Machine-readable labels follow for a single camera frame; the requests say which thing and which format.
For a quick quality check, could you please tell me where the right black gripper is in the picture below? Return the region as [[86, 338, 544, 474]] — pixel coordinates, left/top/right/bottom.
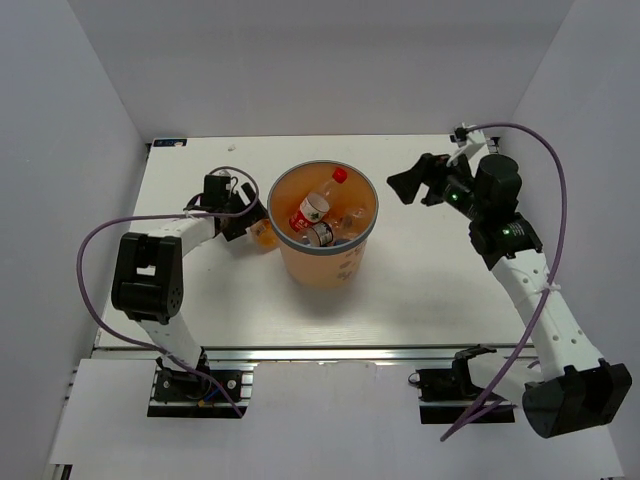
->
[[386, 149, 486, 222]]

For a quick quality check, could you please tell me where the small orange juice bottle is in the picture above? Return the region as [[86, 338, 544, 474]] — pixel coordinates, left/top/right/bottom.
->
[[250, 218, 278, 251]]

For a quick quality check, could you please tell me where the clear bottle red label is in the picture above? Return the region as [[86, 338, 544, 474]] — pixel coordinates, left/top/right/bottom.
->
[[289, 167, 348, 232]]

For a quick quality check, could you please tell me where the clear bottle blue label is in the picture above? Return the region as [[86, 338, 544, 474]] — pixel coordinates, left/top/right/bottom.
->
[[339, 205, 371, 241]]

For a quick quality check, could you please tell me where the clear bottle black cap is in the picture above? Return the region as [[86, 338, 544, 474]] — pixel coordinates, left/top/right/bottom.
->
[[304, 221, 334, 248]]

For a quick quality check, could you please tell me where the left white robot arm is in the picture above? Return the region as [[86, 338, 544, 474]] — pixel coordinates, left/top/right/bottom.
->
[[111, 168, 266, 399]]

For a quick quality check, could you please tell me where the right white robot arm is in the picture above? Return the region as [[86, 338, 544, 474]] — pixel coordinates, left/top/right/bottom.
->
[[387, 153, 632, 438]]

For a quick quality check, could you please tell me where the orange plastic bin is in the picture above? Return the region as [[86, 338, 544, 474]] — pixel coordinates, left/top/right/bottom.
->
[[267, 160, 379, 288]]

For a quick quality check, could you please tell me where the left blue table sticker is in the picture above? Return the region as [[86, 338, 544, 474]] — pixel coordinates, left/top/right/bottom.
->
[[152, 138, 187, 148]]

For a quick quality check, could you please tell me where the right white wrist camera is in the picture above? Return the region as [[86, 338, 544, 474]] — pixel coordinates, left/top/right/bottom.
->
[[447, 123, 487, 167]]

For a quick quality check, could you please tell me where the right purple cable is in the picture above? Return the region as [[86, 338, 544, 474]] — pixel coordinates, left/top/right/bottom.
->
[[439, 121, 569, 443]]

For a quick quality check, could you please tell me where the purple cable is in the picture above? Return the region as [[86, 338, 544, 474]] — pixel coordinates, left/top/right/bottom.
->
[[75, 166, 261, 419], [439, 121, 569, 443]]

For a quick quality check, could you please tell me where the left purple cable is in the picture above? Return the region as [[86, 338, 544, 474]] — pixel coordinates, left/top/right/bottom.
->
[[75, 166, 261, 419]]

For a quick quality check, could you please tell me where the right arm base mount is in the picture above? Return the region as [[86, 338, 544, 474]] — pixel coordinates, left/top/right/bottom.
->
[[407, 344, 498, 425]]

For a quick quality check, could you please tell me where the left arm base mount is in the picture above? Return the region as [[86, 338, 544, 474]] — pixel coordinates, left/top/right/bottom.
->
[[147, 352, 253, 419]]

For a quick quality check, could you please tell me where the aluminium table rail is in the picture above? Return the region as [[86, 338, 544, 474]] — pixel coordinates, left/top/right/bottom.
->
[[91, 345, 537, 362]]

